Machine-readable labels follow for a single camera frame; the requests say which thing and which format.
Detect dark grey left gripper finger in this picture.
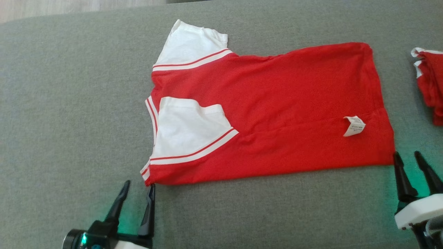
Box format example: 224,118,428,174
138,183,156,239
103,180,131,233

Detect red T-shirt with white sleeves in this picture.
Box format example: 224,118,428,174
140,19,396,187

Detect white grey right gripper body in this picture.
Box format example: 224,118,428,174
394,193,443,249

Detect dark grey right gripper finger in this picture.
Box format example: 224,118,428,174
393,151,418,203
414,150,443,195

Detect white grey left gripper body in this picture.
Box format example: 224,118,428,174
62,221,153,249

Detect large grey sofa seat cushion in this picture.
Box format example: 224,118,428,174
0,0,443,249

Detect red shorts with white trim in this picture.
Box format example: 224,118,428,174
410,47,443,126

